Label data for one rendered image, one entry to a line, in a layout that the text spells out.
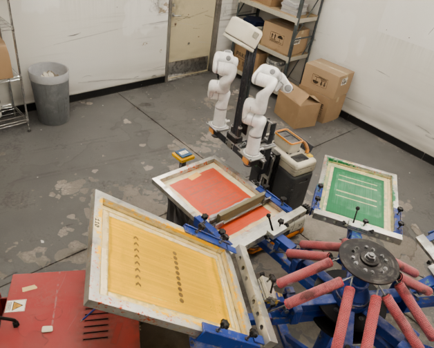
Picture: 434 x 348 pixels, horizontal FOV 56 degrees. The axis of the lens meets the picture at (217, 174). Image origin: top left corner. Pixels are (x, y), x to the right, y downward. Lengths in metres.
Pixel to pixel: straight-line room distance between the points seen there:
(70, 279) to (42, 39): 3.91
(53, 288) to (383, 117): 5.17
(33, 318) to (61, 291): 0.17
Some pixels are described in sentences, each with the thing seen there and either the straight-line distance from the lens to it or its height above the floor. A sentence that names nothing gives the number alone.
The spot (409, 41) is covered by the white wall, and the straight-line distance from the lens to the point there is 6.00.
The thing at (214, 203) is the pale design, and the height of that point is 0.95.
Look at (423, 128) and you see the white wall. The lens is 6.10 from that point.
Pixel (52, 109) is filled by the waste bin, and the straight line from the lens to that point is 5.36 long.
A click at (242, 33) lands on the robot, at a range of 2.68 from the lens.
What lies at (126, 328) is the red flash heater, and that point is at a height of 1.10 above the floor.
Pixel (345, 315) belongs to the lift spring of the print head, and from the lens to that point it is 2.07.
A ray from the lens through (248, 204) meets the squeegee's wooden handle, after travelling 2.69.
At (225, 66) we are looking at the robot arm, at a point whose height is 1.69.
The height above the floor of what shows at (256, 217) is 0.95.
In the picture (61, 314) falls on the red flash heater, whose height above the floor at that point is 1.10.
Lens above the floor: 2.73
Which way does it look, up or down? 36 degrees down
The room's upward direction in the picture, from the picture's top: 9 degrees clockwise
